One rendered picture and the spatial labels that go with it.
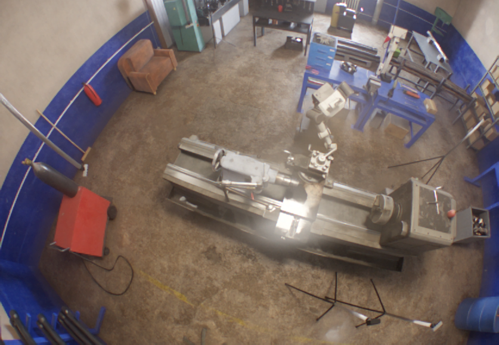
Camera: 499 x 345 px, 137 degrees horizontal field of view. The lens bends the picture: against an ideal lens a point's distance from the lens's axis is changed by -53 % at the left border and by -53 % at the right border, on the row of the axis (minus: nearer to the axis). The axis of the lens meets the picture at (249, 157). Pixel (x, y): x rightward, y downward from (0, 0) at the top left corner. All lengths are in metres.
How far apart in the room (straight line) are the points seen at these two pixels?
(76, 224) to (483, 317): 5.75
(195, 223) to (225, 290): 0.97
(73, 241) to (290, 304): 2.76
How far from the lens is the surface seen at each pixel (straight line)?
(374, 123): 3.83
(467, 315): 4.30
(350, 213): 2.17
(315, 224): 1.87
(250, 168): 1.66
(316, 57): 3.03
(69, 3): 4.14
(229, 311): 2.78
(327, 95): 2.11
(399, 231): 1.78
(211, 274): 2.74
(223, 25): 5.64
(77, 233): 2.97
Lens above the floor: 2.67
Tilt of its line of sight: 62 degrees down
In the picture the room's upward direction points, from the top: 6 degrees counter-clockwise
